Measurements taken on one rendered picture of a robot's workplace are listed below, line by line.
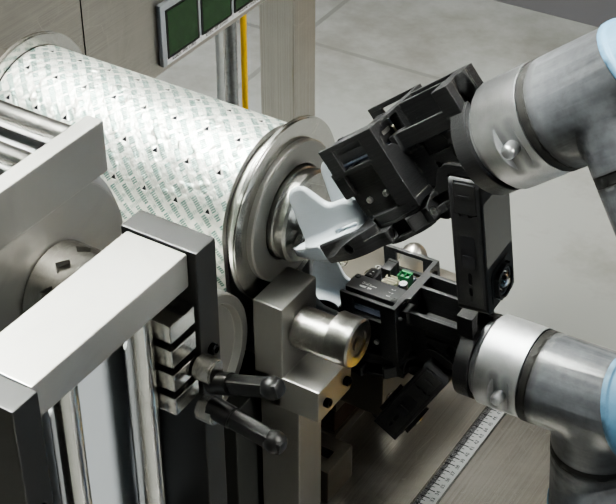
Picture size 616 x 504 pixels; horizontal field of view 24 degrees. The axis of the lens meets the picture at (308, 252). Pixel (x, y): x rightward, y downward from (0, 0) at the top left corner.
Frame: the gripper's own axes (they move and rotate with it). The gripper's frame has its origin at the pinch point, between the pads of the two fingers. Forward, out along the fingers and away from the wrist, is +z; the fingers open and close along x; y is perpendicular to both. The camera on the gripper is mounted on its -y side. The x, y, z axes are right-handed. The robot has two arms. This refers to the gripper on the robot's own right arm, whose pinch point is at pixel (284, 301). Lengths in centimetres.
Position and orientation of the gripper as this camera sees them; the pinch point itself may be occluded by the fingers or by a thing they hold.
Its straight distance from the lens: 127.1
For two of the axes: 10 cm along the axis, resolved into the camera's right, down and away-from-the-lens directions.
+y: -0.9, -7.9, -6.1
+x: -5.5, 5.5, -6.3
